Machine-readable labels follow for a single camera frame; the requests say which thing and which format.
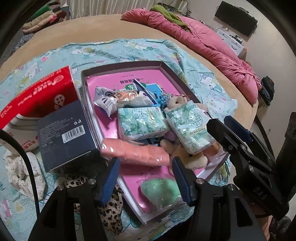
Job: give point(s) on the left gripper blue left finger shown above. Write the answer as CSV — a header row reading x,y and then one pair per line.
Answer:
x,y
109,180

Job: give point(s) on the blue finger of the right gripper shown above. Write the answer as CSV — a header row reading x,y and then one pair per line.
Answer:
x,y
238,129

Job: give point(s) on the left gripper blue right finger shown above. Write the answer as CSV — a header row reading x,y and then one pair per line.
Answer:
x,y
181,179

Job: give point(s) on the beige plush bear purple bow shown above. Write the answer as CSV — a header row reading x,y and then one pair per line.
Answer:
x,y
190,161

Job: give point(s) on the green sponge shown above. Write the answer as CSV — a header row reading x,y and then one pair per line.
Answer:
x,y
161,192

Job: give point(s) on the green floral tissue pack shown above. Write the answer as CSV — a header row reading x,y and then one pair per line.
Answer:
x,y
135,124
189,123

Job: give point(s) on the pink towel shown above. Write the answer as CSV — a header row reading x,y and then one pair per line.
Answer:
x,y
128,153

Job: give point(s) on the white blue snack packet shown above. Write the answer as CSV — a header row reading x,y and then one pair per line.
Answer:
x,y
110,101

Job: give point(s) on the white floral scrunchie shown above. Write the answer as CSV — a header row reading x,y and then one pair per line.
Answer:
x,y
18,175

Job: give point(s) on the beige plush bear pink ribbon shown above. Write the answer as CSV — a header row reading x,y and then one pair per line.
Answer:
x,y
170,101

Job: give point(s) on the person's right hand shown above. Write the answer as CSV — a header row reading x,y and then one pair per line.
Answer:
x,y
263,220

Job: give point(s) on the dark shallow box tray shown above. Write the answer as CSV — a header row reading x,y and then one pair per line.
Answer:
x,y
155,77

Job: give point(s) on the dark clothes pile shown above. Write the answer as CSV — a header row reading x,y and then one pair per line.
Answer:
x,y
267,90

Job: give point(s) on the pink blue book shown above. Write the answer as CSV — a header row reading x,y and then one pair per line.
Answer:
x,y
147,118

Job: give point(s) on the dark blue small box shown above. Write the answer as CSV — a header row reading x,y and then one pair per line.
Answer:
x,y
65,137

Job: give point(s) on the white drawer cabinet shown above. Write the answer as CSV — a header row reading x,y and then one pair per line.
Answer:
x,y
232,43

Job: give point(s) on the pink quilt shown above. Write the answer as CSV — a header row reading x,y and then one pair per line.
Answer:
x,y
204,41

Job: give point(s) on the black television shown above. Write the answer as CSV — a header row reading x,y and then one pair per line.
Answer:
x,y
236,17

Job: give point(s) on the red white tissue box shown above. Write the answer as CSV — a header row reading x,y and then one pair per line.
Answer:
x,y
19,118

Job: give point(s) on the green garment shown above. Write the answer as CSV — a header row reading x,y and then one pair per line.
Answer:
x,y
170,16

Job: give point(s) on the dark floral pillow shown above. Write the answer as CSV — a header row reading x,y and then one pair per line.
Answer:
x,y
23,40

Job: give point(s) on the white curtain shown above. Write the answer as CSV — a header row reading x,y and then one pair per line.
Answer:
x,y
82,8

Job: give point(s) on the stack of folded clothes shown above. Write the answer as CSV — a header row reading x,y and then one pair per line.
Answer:
x,y
46,16

